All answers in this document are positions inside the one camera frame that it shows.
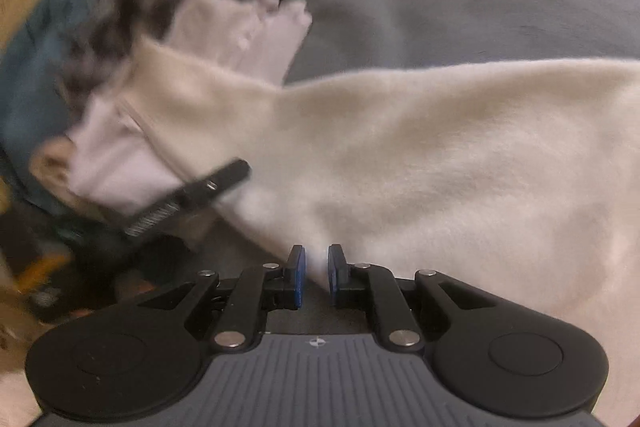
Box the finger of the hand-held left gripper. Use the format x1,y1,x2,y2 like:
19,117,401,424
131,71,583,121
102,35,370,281
177,159,251,208

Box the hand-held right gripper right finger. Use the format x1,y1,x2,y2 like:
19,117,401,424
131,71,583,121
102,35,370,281
327,243,501,353

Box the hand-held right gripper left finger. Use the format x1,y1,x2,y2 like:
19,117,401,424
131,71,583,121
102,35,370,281
137,244,306,353

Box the cream knit sweater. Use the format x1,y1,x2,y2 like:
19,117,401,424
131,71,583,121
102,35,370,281
115,37,640,427

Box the white crumpled garment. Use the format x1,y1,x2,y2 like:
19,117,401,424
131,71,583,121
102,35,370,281
65,0,313,218

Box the teal pillow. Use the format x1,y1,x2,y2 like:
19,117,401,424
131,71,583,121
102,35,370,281
0,0,381,212

